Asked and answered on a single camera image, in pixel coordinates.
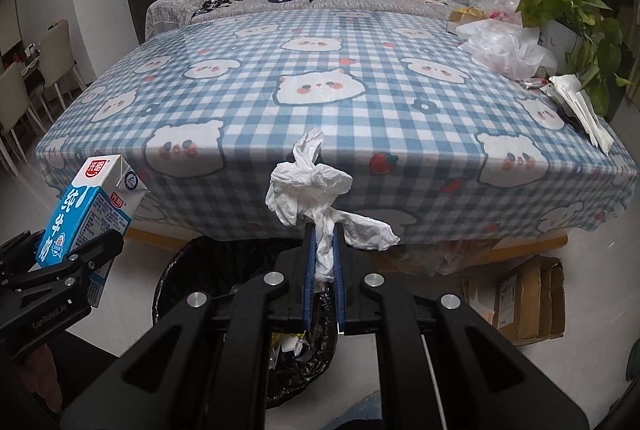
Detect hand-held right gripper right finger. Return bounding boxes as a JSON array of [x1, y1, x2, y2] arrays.
[[332, 223, 591, 430]]

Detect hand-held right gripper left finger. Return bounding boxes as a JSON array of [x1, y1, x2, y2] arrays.
[[59, 223, 321, 430]]

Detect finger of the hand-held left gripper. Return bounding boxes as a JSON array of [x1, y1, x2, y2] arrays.
[[10, 230, 125, 299], [0, 230, 43, 282]]

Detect blue milk carton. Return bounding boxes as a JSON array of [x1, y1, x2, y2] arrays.
[[36, 154, 146, 308]]

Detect white tissue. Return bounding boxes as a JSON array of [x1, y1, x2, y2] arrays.
[[265, 129, 402, 283]]

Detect bin with black bag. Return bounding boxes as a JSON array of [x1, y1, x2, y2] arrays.
[[151, 236, 341, 411]]

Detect person's left hand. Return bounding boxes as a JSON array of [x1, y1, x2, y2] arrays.
[[20, 342, 63, 411]]

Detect blue checked bear tablecloth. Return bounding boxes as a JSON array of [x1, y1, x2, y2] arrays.
[[35, 8, 638, 243]]

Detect cardboard boxes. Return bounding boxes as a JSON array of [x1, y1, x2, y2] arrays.
[[462, 255, 566, 346]]

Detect white plastic bag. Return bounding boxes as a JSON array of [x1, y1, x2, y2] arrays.
[[457, 19, 558, 81]]

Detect gold box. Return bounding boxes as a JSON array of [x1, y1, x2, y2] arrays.
[[447, 6, 486, 34]]

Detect white paper napkins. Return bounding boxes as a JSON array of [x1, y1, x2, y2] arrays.
[[547, 74, 616, 155]]

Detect white plant pot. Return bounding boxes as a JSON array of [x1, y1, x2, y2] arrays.
[[537, 19, 583, 74]]

